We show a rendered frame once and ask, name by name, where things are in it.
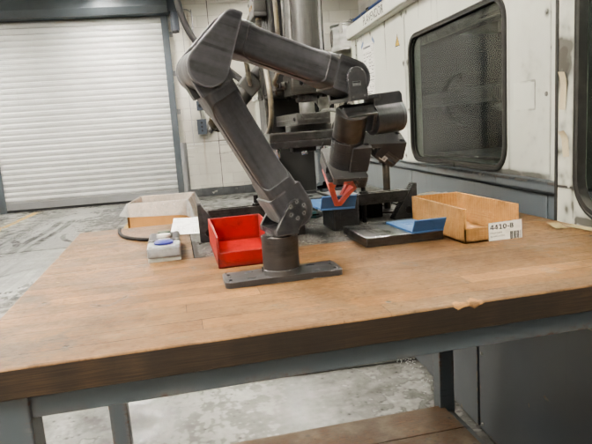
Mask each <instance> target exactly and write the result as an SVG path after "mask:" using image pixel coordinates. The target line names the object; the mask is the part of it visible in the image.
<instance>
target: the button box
mask: <svg viewBox="0 0 592 444"><path fill-rule="evenodd" d="M121 230H122V229H121V228H120V227H119V228H118V234H119V235H120V236H121V237H122V238H124V239H126V240H132V241H149V242H155V241H158V240H164V239H170V240H173V241H174V240H179V241H180V233H179V232H178V231H174V232H171V235H170V236H167V237H158V236H157V235H158V234H157V233H151V234H150V238H139V237H131V236H127V235H124V234H122V232H121ZM149 242H148V243H149Z"/></svg>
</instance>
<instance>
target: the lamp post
mask: <svg viewBox="0 0 592 444"><path fill-rule="evenodd" d="M378 163H382V181H383V190H390V177H389V166H388V165H387V164H385V163H384V162H382V161H381V160H378ZM393 211H394V208H391V203H385V204H384V208H382V213H393Z"/></svg>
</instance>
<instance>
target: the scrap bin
mask: <svg viewBox="0 0 592 444"><path fill-rule="evenodd" d="M262 220H263V216H261V215H260V214H259V213H258V214H249V215H240V216H231V217H223V218H208V227H209V236H210V244H211V249H212V252H213V254H214V256H215V259H216V262H217V264H218V268H219V269H224V268H232V267H240V266H247V265H255V264H262V263H263V252H262V242H261V235H262V234H265V231H262V230H261V229H260V224H261V222H262Z"/></svg>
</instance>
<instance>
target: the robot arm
mask: <svg viewBox="0 0 592 444"><path fill-rule="evenodd" d="M232 60H234V61H238V62H244V63H250V64H253V65H255V66H258V67H261V68H264V69H266V70H270V71H273V72H276V73H278V74H281V75H284V76H287V77H289V78H294V79H297V80H299V81H301V82H303V83H305V84H306V85H309V86H312V87H314V88H316V91H317V92H319V93H324V94H327V95H328V97H329V104H330V105H331V104H337V103H344V102H350V101H356V100H364V103H359V104H345V105H341V106H339V107H337V109H336V113H335V120H334V127H333V133H332V139H331V147H330V148H322V150H321V157H320V163H321V166H322V173H323V176H324V179H325V181H326V183H327V186H328V189H329V193H330V195H331V198H332V201H333V204H334V206H342V205H343V203H344V202H345V200H346V199H347V198H348V196H349V195H350V194H351V193H352V192H353V191H354V190H355V189H356V188H364V187H365V186H366V183H367V179H368V174H367V173H366V172H367V171H368V167H369V162H370V157H371V155H372V156H373V157H375V158H376V159H378V160H381V161H382V162H384V163H385V164H387V165H388V166H390V167H393V166H394V165H395V164H396V163H397V162H398V161H399V160H402V159H403V156H404V152H405V148H406V145H407V142H406V141H405V139H404V138H403V136H402V134H401V133H400V130H403V129H404V128H405V126H406V124H407V118H408V116H407V110H406V107H405V105H404V103H403V99H402V93H401V92H400V91H393V92H382V93H376V94H369V95H368V90H367V87H368V86H369V83H370V72H369V69H368V68H367V66H366V65H365V64H364V63H362V62H361V61H359V60H357V59H354V58H351V57H349V56H347V55H343V54H341V55H338V54H335V53H332V52H329V51H327V50H323V49H317V48H312V47H309V46H307V45H305V44H302V43H299V42H297V41H293V40H290V39H288V38H285V37H283V36H281V35H278V34H275V33H272V32H270V31H267V30H265V29H262V28H261V27H259V26H256V25H255V24H254V23H252V22H250V21H248V20H245V19H243V18H242V11H238V10H235V9H228V10H226V11H224V12H223V13H222V14H221V15H220V16H219V17H218V18H215V19H214V20H213V21H212V22H211V23H210V24H209V25H208V26H207V27H206V28H205V29H204V30H203V32H202V33H201V34H200V35H199V36H198V38H197V39H196V40H195V41H194V43H193V44H192V45H191V46H190V47H189V49H188V50H187V51H186V52H185V53H184V55H183V56H182V57H181V58H180V60H179V61H178V63H177V64H176V68H175V74H176V77H177V80H178V82H179V83H180V85H181V86H182V87H183V88H185V89H186V90H187V92H188V94H189V96H190V97H191V99H192V100H197V101H198V102H199V104H200V105H201V107H202V108H203V110H204V112H205V113H206V114H207V115H208V116H209V117H210V118H211V119H212V120H213V122H214V123H215V125H216V126H217V128H218V130H219V131H220V133H221V134H222V136H223V138H224V139H225V140H226V142H227V143H228V145H229V147H230V148H231V150H232V152H233V153H234V155H235V156H236V158H237V160H238V161H239V162H240V164H241V165H242V167H243V169H244V170H245V172H246V173H247V175H248V177H249V179H250V180H251V182H252V185H253V187H254V189H255V192H256V193H257V195H258V196H259V197H258V198H257V199H256V200H257V202H258V203H259V204H260V205H261V206H262V208H263V210H264V212H265V215H264V217H263V220H262V222H261V224H260V229H261V230H262V231H265V234H262V235H261V242H262V252H263V266H262V268H261V269H257V270H244V271H236V272H228V273H224V274H223V275H222V276H223V282H224V284H225V287H226V289H234V288H241V287H249V286H256V285H269V284H276V283H284V282H291V281H298V280H304V279H311V278H325V277H332V276H339V275H342V274H343V270H342V267H340V266H339V265H338V264H337V263H335V262H334V261H331V260H329V261H323V262H316V263H302V264H300V258H299V245H298V233H299V230H300V227H301V226H304V225H305V224H306V223H307V222H308V220H309V219H310V218H311V216H312V212H313V205H312V202H311V199H310V198H309V196H308V194H307V192H306V191H305V190H304V188H303V186H302V185H301V183H300V181H295V180H294V179H293V177H292V176H291V174H290V173H289V171H288V170H287V169H286V168H285V167H284V166H283V164H282V163H281V161H280V160H279V158H278V156H277V155H276V153H275V152H274V151H273V149H272V148H271V146H270V144H269V142H268V141H267V139H266V137H265V136H264V134H263V133H262V131H261V129H260V128H259V126H258V125H257V123H256V121H255V119H254V117H253V116H252V115H251V113H250V112H249V110H248V107H247V106H246V104H245V102H244V100H243V98H242V97H241V92H240V90H239V88H238V86H237V85H236V84H235V83H234V81H233V78H235V77H236V76H235V74H234V73H233V70H232V69H231V67H230V66H231V62H232ZM347 96H348V97H349V98H347ZM366 131H367V132H366ZM336 185H344V186H343V188H342V190H341V192H340V196H341V195H342V197H341V198H340V199H339V200H338V199H337V194H336V191H335V187H336Z"/></svg>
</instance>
